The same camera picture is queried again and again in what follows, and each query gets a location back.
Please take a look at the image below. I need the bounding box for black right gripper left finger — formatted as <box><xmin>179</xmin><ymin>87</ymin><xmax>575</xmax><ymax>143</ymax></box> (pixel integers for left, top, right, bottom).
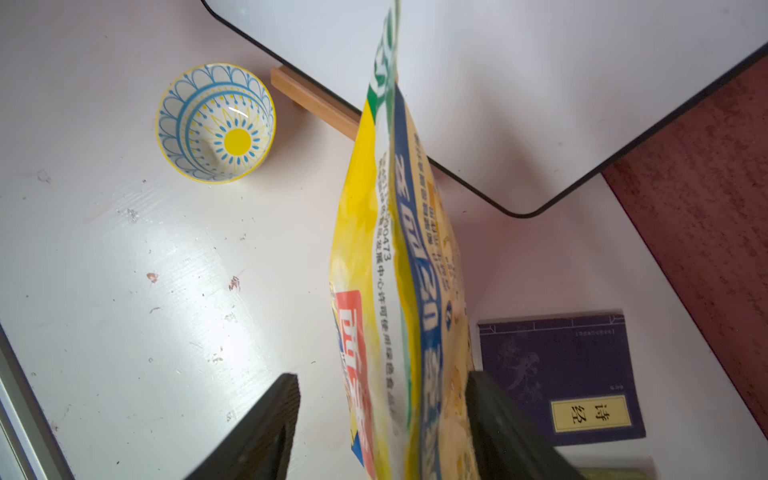
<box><xmin>187</xmin><ymin>373</ymin><xmax>300</xmax><ymax>480</ymax></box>

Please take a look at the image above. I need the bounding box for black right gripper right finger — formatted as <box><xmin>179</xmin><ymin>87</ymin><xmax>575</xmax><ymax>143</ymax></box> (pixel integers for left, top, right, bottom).
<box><xmin>465</xmin><ymin>371</ymin><xmax>583</xmax><ymax>480</ymax></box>

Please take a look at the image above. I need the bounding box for yellow oats bag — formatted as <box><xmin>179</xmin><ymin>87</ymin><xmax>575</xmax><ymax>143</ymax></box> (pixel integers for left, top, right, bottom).
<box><xmin>329</xmin><ymin>2</ymin><xmax>479</xmax><ymax>479</ymax></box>

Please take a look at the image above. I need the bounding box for green illustrated book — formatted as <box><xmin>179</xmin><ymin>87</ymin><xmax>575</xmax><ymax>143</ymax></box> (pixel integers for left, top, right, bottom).
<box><xmin>579</xmin><ymin>468</ymin><xmax>654</xmax><ymax>480</ymax></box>

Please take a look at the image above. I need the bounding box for dark blue book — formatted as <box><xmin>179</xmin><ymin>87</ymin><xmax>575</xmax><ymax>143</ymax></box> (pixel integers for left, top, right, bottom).
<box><xmin>478</xmin><ymin>311</ymin><xmax>646</xmax><ymax>446</ymax></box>

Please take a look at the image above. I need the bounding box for wooden board stand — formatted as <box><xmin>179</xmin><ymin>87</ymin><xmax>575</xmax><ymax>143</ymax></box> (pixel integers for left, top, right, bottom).
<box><xmin>270</xmin><ymin>65</ymin><xmax>361</xmax><ymax>140</ymax></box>

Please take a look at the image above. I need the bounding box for aluminium frame rail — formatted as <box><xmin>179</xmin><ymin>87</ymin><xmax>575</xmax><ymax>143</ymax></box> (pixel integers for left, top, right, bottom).
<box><xmin>1</xmin><ymin>333</ymin><xmax>74</xmax><ymax>479</ymax></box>

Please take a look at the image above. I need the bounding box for white board black frame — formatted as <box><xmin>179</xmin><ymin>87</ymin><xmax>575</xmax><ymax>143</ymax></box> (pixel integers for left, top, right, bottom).
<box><xmin>200</xmin><ymin>0</ymin><xmax>768</xmax><ymax>218</ymax></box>

